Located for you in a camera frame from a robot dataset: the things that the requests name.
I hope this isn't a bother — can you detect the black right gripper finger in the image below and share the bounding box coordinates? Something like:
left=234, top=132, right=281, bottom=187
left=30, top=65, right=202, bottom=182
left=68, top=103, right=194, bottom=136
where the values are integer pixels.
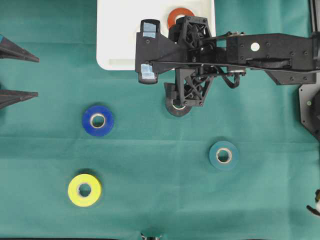
left=164, top=82, right=186, bottom=107
left=168, top=23, right=184, bottom=44

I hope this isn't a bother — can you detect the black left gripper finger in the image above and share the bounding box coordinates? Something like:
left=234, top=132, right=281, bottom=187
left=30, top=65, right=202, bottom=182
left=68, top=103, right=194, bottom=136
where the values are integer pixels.
left=0, top=34, right=40, bottom=63
left=0, top=89, right=38, bottom=109

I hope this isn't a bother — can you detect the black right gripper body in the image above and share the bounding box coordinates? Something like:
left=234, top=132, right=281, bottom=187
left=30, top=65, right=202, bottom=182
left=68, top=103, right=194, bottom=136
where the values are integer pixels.
left=172, top=16, right=246, bottom=107

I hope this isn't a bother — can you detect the orange tape roll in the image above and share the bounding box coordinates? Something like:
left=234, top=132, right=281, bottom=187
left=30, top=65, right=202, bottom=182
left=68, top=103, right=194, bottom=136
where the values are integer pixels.
left=167, top=7, right=194, bottom=29

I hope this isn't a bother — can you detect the black tape roll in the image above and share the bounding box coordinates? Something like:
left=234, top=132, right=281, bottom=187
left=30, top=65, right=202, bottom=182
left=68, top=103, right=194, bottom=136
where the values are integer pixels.
left=165, top=97, right=192, bottom=117

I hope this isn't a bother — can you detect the white plastic case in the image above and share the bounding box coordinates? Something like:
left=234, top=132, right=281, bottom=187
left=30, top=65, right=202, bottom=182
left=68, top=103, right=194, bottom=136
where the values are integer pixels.
left=96, top=0, right=216, bottom=71

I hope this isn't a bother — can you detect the teal green tape roll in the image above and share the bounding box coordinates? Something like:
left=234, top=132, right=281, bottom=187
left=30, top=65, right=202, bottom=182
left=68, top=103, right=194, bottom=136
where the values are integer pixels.
left=208, top=141, right=240, bottom=171

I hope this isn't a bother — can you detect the blue tape roll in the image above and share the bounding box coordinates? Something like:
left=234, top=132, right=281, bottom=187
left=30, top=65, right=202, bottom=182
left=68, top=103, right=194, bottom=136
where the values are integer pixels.
left=82, top=105, right=114, bottom=137

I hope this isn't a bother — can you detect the yellow tape roll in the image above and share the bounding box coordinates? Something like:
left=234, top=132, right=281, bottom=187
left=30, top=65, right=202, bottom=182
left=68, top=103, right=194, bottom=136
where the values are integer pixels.
left=67, top=174, right=102, bottom=207

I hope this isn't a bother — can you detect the green table cloth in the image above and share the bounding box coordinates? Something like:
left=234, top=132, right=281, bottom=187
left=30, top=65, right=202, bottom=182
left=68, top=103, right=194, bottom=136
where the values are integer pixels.
left=0, top=0, right=320, bottom=240

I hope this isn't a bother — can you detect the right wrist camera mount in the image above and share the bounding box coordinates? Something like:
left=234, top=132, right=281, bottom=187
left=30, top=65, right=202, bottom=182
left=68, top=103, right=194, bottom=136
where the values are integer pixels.
left=135, top=19, right=188, bottom=85

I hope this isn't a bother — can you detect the black and white cable clip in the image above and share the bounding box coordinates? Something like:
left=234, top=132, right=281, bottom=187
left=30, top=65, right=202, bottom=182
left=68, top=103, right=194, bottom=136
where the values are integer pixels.
left=306, top=189, right=320, bottom=217

